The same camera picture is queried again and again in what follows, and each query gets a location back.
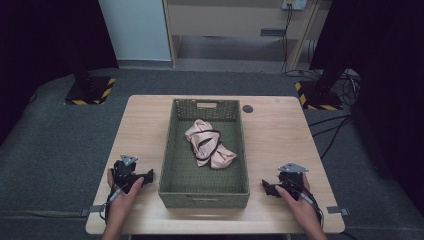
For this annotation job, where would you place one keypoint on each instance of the person's left hand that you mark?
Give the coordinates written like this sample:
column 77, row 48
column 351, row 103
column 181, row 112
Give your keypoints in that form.
column 120, row 203

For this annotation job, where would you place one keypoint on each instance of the black stand with striped base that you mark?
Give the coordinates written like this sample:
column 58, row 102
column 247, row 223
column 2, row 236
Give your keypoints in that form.
column 90, row 90
column 316, row 96

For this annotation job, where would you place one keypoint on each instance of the green woven basket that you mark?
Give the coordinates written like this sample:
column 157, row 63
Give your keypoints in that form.
column 203, row 160

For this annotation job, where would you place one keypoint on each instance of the grey tape piece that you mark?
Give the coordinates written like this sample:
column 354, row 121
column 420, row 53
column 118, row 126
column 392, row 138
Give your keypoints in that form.
column 337, row 210
column 93, row 210

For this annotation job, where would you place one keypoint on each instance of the white power strip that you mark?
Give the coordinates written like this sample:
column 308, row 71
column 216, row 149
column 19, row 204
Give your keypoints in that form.
column 294, row 4

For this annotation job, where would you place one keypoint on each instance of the black round table grommet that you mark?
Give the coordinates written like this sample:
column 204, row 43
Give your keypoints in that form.
column 247, row 108

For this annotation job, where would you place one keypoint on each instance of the black curtain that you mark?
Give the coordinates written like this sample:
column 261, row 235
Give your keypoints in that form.
column 40, row 50
column 390, row 83

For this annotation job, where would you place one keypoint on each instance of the person's right hand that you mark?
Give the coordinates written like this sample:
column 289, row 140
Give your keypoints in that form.
column 301, row 208

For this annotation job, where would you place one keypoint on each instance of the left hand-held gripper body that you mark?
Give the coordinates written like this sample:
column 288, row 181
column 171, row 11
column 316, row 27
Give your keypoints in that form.
column 124, row 171

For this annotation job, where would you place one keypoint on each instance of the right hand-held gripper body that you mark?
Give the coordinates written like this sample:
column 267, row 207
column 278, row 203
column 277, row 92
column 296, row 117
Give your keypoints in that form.
column 292, row 178

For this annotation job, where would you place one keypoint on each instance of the white panel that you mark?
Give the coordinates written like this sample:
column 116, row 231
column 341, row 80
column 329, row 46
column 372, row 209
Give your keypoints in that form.
column 136, row 30

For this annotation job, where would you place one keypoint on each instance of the pink cloth with black trim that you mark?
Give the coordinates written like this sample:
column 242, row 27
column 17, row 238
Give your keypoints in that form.
column 208, row 146

